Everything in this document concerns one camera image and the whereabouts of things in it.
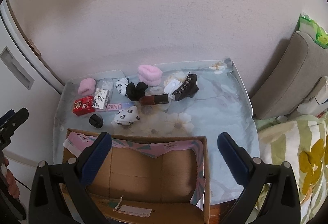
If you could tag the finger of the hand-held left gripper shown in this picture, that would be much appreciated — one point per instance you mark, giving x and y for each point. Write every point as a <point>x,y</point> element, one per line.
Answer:
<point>7,115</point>
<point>20,116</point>

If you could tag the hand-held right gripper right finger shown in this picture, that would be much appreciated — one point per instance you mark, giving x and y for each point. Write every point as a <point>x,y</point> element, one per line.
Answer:
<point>233,160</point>

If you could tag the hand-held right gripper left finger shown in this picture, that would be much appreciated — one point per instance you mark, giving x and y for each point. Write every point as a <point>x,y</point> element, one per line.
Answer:
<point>97,154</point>

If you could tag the black round jar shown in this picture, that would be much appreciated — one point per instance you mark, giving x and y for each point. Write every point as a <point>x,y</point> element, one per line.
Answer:
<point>96,120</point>

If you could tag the cardboard box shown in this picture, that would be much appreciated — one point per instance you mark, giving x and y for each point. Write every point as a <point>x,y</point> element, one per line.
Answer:
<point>135,177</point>

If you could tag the red snack box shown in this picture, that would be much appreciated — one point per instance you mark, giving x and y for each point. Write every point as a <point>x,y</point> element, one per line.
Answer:
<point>83,106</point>

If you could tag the white patterned small box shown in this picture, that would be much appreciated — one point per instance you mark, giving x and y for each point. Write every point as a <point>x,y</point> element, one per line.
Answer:
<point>101,100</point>

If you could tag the small pink fluffy scrunchie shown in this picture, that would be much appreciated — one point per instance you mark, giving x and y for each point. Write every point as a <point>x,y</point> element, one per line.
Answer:
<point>87,86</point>

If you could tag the dark red lipstick box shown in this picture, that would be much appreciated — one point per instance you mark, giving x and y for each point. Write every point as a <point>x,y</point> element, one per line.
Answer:
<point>153,100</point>

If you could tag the black studded hair claw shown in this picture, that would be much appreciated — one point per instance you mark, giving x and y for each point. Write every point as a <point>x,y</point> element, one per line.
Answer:
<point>185,88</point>

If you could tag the white earbud case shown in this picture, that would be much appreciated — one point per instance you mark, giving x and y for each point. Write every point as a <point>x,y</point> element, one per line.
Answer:
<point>171,86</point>

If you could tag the large pink fluffy scrunchie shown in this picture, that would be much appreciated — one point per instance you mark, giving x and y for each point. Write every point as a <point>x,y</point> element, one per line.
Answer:
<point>149,74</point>

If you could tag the person's left hand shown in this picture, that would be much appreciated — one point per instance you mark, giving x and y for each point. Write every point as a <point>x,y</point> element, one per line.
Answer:
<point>12,185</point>

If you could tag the white door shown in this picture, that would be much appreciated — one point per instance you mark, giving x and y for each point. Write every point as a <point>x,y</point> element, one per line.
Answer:
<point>15,116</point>

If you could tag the white patterned sock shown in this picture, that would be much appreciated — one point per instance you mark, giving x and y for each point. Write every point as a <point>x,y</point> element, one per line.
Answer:
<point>126,116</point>
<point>121,86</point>

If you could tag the blue floral tablecloth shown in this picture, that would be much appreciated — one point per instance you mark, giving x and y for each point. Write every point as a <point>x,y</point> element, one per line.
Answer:
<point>217,113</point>

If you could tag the pink paper strip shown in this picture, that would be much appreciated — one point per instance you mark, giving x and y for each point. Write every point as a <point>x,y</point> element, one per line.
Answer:
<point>120,106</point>

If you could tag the green yellow floral blanket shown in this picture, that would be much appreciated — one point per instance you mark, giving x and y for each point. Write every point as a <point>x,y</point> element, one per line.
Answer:
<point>287,162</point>

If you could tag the clear plastic bag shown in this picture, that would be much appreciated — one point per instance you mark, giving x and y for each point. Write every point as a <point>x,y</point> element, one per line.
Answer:
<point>105,85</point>

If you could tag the brown door hinge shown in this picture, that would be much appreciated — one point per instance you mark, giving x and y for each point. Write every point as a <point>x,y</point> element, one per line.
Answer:
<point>34,47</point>

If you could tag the black scrunchie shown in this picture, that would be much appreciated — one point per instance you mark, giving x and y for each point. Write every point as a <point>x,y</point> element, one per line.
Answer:
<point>135,91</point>

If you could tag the beige sofa cushion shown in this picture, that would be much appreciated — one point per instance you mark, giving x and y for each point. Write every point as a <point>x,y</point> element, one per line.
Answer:
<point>284,75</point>

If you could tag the green tissue pack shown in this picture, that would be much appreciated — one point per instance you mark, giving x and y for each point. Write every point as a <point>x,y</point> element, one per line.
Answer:
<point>314,30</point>

